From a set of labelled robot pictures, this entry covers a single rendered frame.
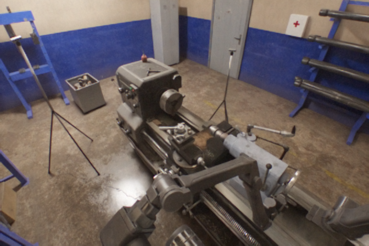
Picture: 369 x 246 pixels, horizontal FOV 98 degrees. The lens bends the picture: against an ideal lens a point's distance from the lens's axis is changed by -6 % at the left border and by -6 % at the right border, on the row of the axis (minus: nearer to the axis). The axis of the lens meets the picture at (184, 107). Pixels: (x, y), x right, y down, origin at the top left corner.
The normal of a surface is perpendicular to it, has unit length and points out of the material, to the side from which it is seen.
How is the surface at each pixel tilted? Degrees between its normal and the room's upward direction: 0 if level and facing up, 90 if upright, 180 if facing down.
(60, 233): 0
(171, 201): 71
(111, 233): 30
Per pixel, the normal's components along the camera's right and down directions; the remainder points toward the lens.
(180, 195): 0.46, 0.22
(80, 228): 0.00, -0.81
